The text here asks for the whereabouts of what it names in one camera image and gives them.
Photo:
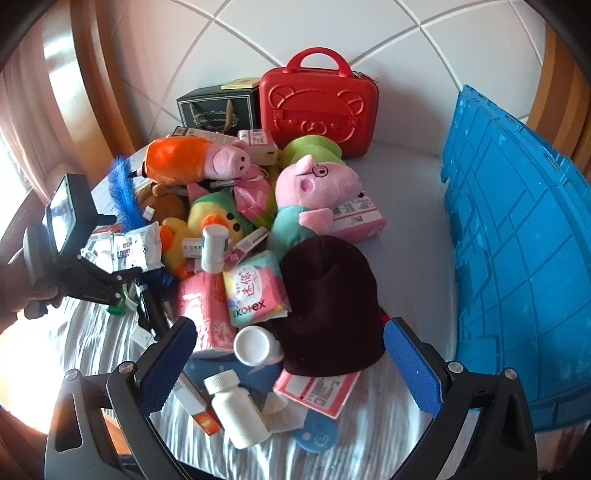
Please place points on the pink box white label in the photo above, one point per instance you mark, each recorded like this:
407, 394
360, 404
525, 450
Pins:
360, 217

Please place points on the person's left hand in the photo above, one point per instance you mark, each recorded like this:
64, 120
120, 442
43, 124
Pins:
11, 290

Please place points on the pink pig plush with glasses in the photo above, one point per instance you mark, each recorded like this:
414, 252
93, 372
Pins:
314, 184

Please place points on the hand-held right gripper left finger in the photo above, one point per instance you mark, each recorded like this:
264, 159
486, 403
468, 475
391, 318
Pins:
166, 364

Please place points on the small beige box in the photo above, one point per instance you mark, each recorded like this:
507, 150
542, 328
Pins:
239, 84

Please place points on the pink sanitary pad pack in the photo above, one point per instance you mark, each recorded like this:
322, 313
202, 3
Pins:
254, 290

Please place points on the dark maroon beanie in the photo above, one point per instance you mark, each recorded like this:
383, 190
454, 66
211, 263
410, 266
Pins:
328, 300

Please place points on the small pink white box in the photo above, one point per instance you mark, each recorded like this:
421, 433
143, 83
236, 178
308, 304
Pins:
258, 143

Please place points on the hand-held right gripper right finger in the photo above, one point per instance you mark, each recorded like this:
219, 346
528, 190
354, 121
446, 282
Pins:
413, 364

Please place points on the blue round toy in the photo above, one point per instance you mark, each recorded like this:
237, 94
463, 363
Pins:
318, 431

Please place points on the yellow green duck plush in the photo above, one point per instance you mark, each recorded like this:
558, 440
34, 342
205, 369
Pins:
207, 212

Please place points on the brown bear plush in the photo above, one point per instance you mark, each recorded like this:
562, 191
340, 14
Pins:
161, 205

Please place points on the pink white barcode box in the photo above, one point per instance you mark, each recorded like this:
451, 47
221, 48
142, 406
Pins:
318, 390

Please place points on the lime green plush toy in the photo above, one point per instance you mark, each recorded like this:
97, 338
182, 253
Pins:
314, 147

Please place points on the wooden bed frame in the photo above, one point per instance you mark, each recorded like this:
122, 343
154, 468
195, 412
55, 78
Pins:
92, 69

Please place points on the small white teal bottle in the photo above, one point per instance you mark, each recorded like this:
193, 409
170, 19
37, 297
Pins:
213, 247

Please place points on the orange white carton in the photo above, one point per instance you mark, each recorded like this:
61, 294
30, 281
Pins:
198, 406

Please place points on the light curtain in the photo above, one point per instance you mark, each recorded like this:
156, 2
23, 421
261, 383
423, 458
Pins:
27, 129

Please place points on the orange carrot pig plush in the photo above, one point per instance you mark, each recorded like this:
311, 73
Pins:
180, 159

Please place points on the white alcohol wipes pack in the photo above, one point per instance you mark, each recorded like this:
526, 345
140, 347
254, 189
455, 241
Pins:
99, 247
138, 244

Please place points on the pink plastic packet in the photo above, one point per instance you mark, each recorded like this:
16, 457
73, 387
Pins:
251, 196

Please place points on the white plastic bottle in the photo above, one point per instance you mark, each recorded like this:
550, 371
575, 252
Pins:
240, 415
254, 346

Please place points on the red hard-shell case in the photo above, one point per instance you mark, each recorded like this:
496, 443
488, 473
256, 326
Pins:
318, 110

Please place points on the blue plastic crate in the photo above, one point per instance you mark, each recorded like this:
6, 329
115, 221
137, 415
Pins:
517, 254

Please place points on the pink tissue pack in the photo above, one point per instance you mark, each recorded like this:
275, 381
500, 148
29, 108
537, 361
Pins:
205, 309

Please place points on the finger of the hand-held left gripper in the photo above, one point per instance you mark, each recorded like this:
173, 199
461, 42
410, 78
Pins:
108, 278
104, 296

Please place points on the black gift box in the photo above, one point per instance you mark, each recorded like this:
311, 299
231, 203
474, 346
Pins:
217, 110

